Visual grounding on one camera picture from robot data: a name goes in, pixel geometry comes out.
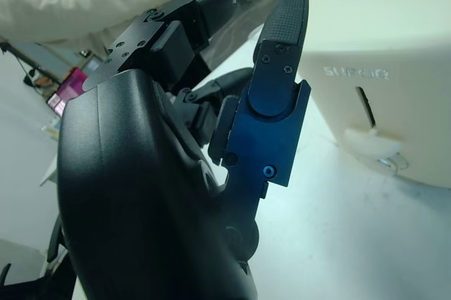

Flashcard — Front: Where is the laptop with pink screen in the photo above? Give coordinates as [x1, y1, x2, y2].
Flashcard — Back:
[46, 66, 89, 116]

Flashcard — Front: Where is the person forearm cream sleeve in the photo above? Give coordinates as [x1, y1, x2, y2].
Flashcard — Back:
[0, 0, 181, 55]

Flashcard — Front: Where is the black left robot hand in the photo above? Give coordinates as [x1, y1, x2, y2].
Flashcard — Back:
[57, 0, 312, 300]

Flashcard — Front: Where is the cream white toaster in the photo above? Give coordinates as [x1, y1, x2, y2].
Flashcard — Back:
[248, 0, 451, 188]

